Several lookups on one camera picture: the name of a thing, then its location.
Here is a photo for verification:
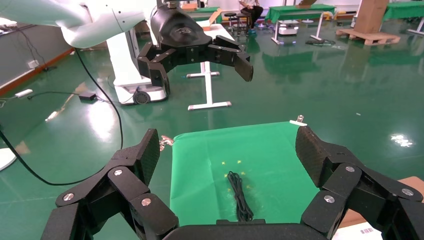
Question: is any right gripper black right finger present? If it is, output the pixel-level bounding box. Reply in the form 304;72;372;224
294;125;424;240

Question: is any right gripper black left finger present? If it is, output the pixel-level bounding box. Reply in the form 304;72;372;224
40;128;180;240

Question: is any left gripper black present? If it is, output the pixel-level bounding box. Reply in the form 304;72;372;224
136;5;254;97

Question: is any black data cable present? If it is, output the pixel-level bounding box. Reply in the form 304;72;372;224
226;171;255;223

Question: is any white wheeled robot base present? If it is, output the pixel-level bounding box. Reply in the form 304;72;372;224
105;28;168;106

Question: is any brown cardboard mailer box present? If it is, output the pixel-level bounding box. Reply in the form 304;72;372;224
337;176;424;240

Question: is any white table stand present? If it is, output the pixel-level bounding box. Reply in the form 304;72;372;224
185;23;237;111

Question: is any white printed instruction sheet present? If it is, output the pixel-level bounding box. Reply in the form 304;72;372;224
331;221;384;240

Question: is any green cloth covered table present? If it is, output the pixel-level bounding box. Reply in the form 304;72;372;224
264;3;337;46
185;6;223;24
382;1;424;36

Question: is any metal binder clip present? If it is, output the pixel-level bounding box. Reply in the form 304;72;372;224
159;135;175;152
289;114;308;127

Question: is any black round stool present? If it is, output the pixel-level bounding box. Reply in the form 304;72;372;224
224;12;238;34
235;12;252;34

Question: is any green tablecloth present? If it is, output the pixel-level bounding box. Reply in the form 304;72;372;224
169;121;321;227

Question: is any seated person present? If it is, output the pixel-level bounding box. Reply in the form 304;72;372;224
238;0;265;37

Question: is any black power adapter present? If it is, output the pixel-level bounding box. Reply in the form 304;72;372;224
78;91;98;102

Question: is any white mobile floor robot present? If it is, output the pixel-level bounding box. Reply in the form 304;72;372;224
277;19;300;36

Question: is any brown cardboard piece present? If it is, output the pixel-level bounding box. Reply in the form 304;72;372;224
294;0;319;10

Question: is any white round floor disc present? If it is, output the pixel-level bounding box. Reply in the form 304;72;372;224
0;148;17;172

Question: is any white power strip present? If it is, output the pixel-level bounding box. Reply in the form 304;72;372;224
14;88;34;99

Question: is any wooden pallet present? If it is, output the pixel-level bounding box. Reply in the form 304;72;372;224
336;28;401;46

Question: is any tall brown cardboard carton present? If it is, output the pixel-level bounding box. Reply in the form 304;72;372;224
353;0;390;34

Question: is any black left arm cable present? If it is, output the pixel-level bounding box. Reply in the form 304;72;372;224
0;48;124;186

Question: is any thin black adapter cord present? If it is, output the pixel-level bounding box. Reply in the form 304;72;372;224
27;91;80;101

